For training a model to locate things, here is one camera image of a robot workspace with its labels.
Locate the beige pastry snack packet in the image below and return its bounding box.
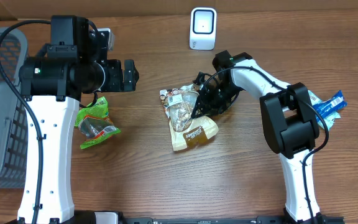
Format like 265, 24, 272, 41
159, 84, 219, 152

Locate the green snack packet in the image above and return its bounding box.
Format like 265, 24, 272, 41
75, 96, 121, 149

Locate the white snack packet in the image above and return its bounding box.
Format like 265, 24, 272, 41
308, 90, 341, 129

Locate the blue oreo packet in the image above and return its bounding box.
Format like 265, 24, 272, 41
313, 90, 347, 118

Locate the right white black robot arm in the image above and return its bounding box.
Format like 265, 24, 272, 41
191, 51, 324, 223

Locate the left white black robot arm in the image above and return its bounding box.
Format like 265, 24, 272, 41
17, 16, 139, 223

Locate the white barcode scanner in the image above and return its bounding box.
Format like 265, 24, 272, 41
189, 7, 217, 50

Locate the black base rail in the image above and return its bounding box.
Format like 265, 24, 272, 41
91, 210, 345, 224

